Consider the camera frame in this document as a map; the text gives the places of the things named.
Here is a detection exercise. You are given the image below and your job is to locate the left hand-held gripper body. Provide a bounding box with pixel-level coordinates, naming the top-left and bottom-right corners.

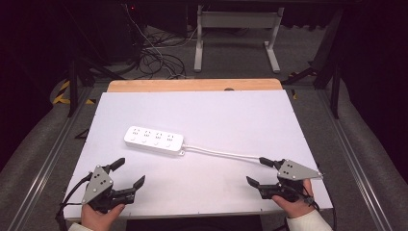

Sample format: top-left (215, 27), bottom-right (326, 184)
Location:
top-left (81, 165), bottom-right (137, 214)

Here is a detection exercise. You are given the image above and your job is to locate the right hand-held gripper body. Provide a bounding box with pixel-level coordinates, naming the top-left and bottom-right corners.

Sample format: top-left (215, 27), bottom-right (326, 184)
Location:
top-left (258, 159), bottom-right (323, 203)

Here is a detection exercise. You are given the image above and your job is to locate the white power strip cable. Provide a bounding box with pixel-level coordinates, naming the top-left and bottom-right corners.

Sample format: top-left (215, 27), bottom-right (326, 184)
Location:
top-left (181, 143), bottom-right (268, 163)

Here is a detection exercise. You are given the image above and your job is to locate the white power strip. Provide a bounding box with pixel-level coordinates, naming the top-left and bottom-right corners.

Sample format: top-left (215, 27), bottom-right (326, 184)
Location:
top-left (123, 125), bottom-right (187, 158)

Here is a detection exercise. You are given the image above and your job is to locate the person's left hand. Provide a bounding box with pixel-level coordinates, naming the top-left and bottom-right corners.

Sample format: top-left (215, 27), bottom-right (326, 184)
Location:
top-left (80, 203), bottom-right (126, 231)

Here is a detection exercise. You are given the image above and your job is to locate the person's right hand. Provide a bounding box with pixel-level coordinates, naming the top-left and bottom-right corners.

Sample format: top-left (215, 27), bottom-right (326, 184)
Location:
top-left (271, 178), bottom-right (316, 219)

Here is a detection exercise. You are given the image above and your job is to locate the white table board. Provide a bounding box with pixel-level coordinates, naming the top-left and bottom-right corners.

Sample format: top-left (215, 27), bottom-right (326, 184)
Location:
top-left (63, 89), bottom-right (334, 221)

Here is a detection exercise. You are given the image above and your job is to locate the yellow black hazard tape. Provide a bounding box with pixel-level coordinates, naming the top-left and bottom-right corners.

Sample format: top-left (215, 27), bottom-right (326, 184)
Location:
top-left (52, 79), bottom-right (96, 106)

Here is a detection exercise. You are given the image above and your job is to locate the black metal stand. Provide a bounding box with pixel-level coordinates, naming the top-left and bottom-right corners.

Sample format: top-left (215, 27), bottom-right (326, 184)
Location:
top-left (65, 56), bottom-right (128, 118)
top-left (282, 8), bottom-right (343, 120)

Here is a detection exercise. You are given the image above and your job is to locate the black equipment cabinet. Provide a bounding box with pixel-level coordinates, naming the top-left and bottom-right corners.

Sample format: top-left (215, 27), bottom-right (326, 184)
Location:
top-left (92, 2), bottom-right (147, 66)

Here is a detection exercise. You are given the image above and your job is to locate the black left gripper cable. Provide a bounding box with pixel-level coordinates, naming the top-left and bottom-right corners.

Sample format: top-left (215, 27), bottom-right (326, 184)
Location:
top-left (55, 171), bottom-right (94, 231)

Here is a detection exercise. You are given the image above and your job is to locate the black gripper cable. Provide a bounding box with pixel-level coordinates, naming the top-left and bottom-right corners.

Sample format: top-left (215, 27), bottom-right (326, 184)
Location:
top-left (296, 184), bottom-right (339, 231)
top-left (55, 171), bottom-right (94, 231)

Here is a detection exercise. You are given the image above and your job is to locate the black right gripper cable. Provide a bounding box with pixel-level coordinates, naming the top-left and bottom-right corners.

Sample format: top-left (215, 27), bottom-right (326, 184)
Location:
top-left (296, 184), bottom-right (339, 231)

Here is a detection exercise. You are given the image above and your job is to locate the aluminium floor rail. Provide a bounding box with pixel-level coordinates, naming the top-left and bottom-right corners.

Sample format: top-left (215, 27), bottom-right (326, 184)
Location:
top-left (316, 89), bottom-right (394, 231)
top-left (6, 87), bottom-right (94, 231)

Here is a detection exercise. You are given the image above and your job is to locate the tangle of black floor cables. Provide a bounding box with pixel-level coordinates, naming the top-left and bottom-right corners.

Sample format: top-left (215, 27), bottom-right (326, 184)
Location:
top-left (137, 30), bottom-right (188, 80)

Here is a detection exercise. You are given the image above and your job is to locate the white floor cable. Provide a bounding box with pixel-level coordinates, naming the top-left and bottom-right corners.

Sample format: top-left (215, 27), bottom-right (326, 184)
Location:
top-left (124, 3), bottom-right (199, 79)

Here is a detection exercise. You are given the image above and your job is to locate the grey metal table frame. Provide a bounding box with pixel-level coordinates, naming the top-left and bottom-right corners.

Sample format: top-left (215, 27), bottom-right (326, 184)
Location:
top-left (193, 4), bottom-right (286, 74)

